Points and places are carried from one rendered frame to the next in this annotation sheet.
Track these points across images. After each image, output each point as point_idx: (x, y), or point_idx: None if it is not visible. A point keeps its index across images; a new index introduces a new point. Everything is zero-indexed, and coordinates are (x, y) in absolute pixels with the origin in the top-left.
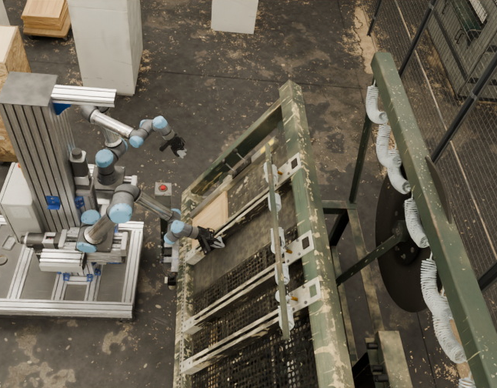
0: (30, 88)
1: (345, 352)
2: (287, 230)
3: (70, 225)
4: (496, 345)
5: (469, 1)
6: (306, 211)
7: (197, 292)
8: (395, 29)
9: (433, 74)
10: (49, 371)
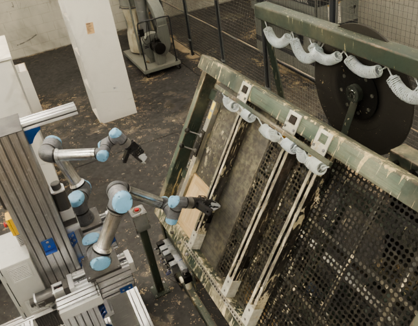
0: None
1: (380, 156)
2: (268, 142)
3: (70, 270)
4: None
5: None
6: (277, 103)
7: (217, 264)
8: (242, 65)
9: (289, 77)
10: None
